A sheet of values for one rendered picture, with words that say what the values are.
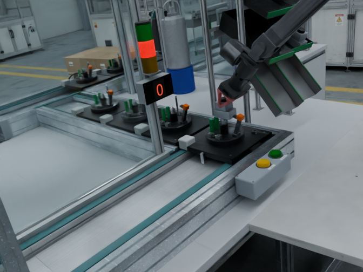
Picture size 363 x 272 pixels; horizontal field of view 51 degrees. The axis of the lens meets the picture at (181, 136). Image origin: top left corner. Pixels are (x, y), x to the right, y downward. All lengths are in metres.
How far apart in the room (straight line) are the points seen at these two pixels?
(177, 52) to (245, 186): 1.23
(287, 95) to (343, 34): 3.85
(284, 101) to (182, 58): 0.86
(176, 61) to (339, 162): 1.16
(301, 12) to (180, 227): 0.68
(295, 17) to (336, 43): 4.26
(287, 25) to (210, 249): 0.66
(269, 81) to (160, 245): 0.84
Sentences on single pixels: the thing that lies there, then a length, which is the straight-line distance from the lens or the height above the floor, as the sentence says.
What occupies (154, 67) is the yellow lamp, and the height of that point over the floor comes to 1.28.
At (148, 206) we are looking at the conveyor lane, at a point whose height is 0.92.
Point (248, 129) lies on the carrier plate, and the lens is 1.42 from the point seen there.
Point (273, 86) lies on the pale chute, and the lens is 1.55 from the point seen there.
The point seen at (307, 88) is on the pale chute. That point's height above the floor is 1.02.
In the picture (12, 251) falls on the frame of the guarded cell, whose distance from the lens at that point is 0.72.
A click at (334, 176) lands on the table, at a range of 1.35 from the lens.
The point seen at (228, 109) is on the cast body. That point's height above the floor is 1.08.
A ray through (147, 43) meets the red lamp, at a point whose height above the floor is 1.35.
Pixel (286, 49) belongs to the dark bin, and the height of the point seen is 1.21.
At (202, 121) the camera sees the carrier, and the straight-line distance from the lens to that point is 1.54.
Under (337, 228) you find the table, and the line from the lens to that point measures 1.13.
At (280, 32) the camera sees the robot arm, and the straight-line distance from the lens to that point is 1.17.
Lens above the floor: 1.55
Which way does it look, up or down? 24 degrees down
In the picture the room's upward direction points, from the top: 9 degrees counter-clockwise
